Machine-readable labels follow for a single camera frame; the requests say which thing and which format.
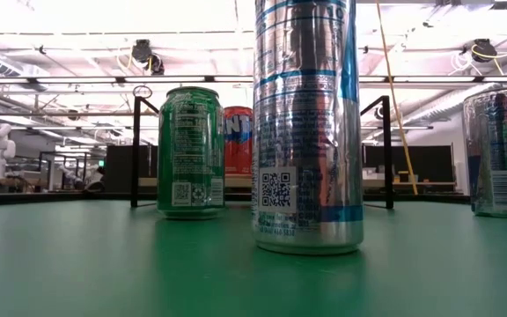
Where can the black partition panel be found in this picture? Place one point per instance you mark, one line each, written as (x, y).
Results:
(429, 163)
(119, 169)

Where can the small yellow black box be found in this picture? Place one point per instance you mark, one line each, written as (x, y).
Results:
(403, 177)

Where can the green Sprite soda can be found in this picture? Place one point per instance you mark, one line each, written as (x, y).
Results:
(191, 154)

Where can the silver light-blue slim can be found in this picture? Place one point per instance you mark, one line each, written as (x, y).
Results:
(306, 132)

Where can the long ceiling light bar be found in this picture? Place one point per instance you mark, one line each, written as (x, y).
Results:
(82, 79)

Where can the orange Fanta soda can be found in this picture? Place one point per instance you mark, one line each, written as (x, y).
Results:
(238, 145)

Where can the green table mat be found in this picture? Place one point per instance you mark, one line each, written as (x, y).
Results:
(104, 273)

